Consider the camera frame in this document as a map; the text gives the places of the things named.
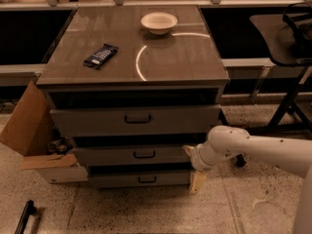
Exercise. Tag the black bar on floor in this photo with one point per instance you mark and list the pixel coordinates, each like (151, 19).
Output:
(28, 211)

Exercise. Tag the grey drawer cabinet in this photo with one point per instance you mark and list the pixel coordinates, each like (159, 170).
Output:
(180, 68)

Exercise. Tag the grey drawer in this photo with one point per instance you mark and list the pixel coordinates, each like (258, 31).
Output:
(163, 178)
(130, 155)
(134, 121)

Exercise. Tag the white paper bowl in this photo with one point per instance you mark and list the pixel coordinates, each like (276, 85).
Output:
(159, 23)

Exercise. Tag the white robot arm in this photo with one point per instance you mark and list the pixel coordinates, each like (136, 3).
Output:
(288, 154)

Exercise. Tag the black side table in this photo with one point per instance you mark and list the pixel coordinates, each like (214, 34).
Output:
(282, 35)

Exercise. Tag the brown cardboard box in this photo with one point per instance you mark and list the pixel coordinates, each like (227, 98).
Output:
(28, 132)

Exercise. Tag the dark blue snack packet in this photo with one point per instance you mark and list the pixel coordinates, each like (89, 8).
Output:
(99, 57)

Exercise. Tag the cans in cardboard box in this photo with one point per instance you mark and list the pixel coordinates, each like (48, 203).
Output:
(59, 146)

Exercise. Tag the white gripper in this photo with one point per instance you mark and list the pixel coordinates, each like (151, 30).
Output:
(196, 159)

